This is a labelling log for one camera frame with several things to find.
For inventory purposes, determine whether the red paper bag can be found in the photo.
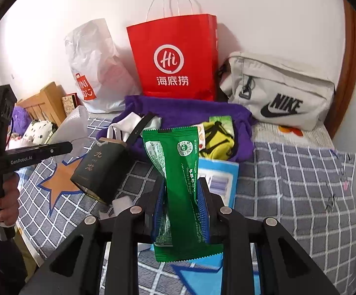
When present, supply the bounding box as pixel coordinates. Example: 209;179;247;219
126;0;219;102

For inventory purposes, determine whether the red-edged box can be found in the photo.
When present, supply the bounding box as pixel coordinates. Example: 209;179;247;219
62;93;82;120

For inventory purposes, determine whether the yellow black pouch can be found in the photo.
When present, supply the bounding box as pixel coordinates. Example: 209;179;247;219
196;121;236;162

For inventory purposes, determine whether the white spotted pillow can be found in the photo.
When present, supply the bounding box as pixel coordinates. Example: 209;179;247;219
21;119;57;145

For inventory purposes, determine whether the wooden headboard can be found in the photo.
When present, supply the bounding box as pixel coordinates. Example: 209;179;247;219
16;81;68;126

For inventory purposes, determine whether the translucent plastic wrap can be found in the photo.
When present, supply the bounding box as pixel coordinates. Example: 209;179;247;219
50;105;89;160

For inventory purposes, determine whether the wooden door frame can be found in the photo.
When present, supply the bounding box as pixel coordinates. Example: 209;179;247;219
331;0;356;139

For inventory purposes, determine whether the green tissue packet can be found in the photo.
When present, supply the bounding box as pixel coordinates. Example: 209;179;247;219
209;115;234;126

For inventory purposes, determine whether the grey sling bag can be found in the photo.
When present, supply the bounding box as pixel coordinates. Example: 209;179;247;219
218;52;336;131

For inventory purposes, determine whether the white printed bedsheet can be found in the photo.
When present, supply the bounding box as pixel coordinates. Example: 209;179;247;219
252;120;335;151

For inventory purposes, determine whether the person's left hand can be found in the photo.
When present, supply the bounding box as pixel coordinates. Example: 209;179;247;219
0;172;20;222

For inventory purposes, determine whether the black strap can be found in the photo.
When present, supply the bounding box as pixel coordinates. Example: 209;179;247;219
124;113;155;148

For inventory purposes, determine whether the purple fuzzy cloth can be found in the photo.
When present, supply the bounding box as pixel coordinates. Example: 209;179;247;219
96;95;255;163

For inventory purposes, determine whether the crumpled white paper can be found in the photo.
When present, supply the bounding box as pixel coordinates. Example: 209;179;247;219
100;198;135;219

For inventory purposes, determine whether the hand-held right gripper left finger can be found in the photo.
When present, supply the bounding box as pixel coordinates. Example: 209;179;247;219
18;175;166;295

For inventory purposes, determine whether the dark green paper bag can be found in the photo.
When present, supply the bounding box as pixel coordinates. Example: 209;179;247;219
70;137;132;205

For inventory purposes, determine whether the green snack packet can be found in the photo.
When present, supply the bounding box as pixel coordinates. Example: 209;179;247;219
142;127;224;263

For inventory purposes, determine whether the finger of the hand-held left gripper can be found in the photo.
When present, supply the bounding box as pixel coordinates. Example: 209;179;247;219
41;142;73;160

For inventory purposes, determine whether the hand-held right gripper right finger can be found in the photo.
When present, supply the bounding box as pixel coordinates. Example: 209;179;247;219
196;177;340;295

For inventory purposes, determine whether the purple plush toy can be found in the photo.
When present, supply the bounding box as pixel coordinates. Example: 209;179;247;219
10;106;32;136

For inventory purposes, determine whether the white black garment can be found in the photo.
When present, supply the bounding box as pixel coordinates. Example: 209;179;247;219
107;112;163;148

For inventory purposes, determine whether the blue packet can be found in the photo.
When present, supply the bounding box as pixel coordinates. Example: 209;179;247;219
190;157;240;268

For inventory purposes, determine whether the white plastic bag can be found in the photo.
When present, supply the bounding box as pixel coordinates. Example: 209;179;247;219
64;18;143;114

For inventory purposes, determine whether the grey plaid quilt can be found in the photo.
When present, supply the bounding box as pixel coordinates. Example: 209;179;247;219
15;112;356;295

